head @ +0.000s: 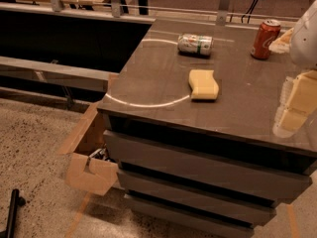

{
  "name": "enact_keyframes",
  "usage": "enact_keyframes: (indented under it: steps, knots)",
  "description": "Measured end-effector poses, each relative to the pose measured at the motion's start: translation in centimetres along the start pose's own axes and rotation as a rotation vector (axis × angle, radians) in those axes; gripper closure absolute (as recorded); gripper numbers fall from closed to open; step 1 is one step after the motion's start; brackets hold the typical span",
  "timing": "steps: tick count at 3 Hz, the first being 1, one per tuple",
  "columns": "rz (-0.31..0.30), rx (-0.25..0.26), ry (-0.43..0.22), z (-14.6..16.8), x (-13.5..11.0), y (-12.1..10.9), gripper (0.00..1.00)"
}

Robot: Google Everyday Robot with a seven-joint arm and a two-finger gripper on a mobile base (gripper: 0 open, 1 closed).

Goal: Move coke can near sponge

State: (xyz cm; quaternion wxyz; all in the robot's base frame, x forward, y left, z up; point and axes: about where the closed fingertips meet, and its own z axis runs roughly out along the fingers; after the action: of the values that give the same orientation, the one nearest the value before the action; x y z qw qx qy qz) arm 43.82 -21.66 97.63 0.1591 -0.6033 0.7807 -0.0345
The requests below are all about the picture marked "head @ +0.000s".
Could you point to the grey drawer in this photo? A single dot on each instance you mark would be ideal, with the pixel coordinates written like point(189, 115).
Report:
point(188, 219)
point(195, 201)
point(248, 179)

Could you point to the red coke can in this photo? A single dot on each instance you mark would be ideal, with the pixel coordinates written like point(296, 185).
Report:
point(268, 31)

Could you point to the bottom grey drawer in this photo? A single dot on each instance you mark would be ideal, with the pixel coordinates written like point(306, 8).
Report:
point(188, 219)

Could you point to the open cardboard box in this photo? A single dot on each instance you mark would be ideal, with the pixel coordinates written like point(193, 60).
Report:
point(90, 168)

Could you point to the top grey drawer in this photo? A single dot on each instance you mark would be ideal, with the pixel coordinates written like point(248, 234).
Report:
point(248, 179)

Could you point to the middle grey drawer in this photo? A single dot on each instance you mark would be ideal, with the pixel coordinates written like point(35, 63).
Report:
point(195, 201)

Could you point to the silver green soda can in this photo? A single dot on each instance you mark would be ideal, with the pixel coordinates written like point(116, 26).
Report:
point(195, 44)

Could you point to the yellow sponge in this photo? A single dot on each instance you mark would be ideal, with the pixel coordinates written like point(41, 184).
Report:
point(203, 84)

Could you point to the grey drawer cabinet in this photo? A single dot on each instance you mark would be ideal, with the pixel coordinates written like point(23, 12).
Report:
point(236, 126)

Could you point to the black pole on floor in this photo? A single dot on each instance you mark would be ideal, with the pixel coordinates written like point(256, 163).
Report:
point(16, 201)

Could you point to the metal railing frame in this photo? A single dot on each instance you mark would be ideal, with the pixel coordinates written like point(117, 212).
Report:
point(81, 44)

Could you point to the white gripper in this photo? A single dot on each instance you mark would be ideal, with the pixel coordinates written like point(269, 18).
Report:
point(305, 40)

